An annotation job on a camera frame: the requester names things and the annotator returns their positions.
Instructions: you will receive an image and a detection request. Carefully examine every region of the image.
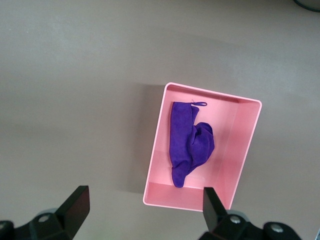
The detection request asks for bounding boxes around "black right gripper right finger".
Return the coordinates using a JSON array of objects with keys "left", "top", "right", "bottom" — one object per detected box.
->
[{"left": 198, "top": 186, "right": 305, "bottom": 240}]

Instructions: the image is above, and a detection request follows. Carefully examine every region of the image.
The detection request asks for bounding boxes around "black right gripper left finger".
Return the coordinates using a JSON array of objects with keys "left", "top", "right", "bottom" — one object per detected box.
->
[{"left": 0, "top": 184, "right": 91, "bottom": 240}]

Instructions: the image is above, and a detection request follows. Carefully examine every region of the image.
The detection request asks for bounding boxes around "purple cloth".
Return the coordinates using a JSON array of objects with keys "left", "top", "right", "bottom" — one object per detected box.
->
[{"left": 168, "top": 99, "right": 216, "bottom": 189}]

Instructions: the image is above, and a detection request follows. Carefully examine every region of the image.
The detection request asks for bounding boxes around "pink plastic bin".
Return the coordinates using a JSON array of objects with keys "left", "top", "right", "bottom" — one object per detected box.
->
[{"left": 142, "top": 82, "right": 263, "bottom": 213}]

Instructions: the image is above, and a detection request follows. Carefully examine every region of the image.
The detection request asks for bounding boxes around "dark round rimmed object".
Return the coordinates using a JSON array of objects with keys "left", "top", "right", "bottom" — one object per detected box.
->
[{"left": 292, "top": 0, "right": 320, "bottom": 13}]

